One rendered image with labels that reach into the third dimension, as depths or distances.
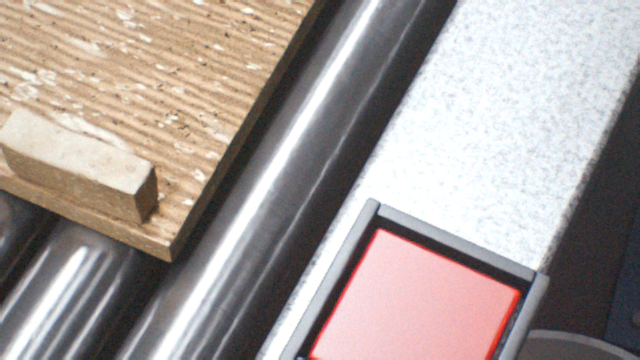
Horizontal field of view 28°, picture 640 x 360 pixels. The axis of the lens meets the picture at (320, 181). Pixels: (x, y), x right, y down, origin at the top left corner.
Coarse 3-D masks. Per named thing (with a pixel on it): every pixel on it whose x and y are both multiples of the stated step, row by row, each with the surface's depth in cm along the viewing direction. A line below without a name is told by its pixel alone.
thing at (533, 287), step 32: (352, 224) 48; (384, 224) 48; (416, 224) 48; (352, 256) 47; (448, 256) 48; (480, 256) 47; (320, 288) 46; (544, 288) 46; (320, 320) 46; (288, 352) 45; (512, 352) 45
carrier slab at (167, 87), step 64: (0, 0) 52; (64, 0) 52; (128, 0) 52; (192, 0) 52; (256, 0) 52; (320, 0) 53; (0, 64) 51; (64, 64) 51; (128, 64) 51; (192, 64) 51; (256, 64) 51; (0, 128) 49; (64, 128) 49; (128, 128) 49; (192, 128) 49; (192, 192) 48
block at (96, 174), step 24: (24, 120) 46; (0, 144) 46; (24, 144) 46; (48, 144) 46; (72, 144) 46; (96, 144) 46; (24, 168) 47; (48, 168) 46; (72, 168) 45; (96, 168) 45; (120, 168) 45; (144, 168) 45; (72, 192) 47; (96, 192) 46; (120, 192) 45; (144, 192) 46; (120, 216) 47; (144, 216) 47
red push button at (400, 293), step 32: (384, 256) 47; (416, 256) 47; (352, 288) 47; (384, 288) 47; (416, 288) 47; (448, 288) 47; (480, 288) 47; (512, 288) 47; (352, 320) 46; (384, 320) 46; (416, 320) 46; (448, 320) 46; (480, 320) 46; (320, 352) 45; (352, 352) 45; (384, 352) 45; (416, 352) 45; (448, 352) 45; (480, 352) 45
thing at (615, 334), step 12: (636, 216) 152; (636, 228) 151; (636, 240) 150; (624, 252) 150; (636, 252) 149; (624, 264) 149; (636, 264) 149; (624, 276) 148; (636, 276) 148; (624, 288) 147; (636, 288) 147; (612, 300) 147; (624, 300) 146; (636, 300) 146; (612, 312) 146; (624, 312) 146; (636, 312) 145; (612, 324) 145; (624, 324) 145; (636, 324) 144; (612, 336) 144; (624, 336) 144; (636, 336) 144; (624, 348) 144; (636, 348) 143
